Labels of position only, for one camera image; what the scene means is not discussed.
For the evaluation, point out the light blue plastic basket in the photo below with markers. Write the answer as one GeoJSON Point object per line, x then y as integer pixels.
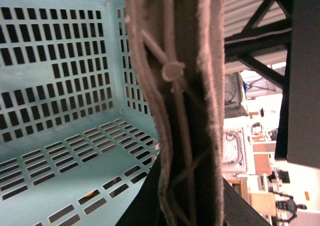
{"type": "Point", "coordinates": [77, 138]}

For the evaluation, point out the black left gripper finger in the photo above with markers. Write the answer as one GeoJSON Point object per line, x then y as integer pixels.
{"type": "Point", "coordinates": [237, 212]}

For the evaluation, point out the brown basket handle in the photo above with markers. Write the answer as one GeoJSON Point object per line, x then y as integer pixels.
{"type": "Point", "coordinates": [177, 49]}

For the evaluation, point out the black perforated shelf post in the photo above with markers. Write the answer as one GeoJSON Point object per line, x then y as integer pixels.
{"type": "Point", "coordinates": [298, 138]}

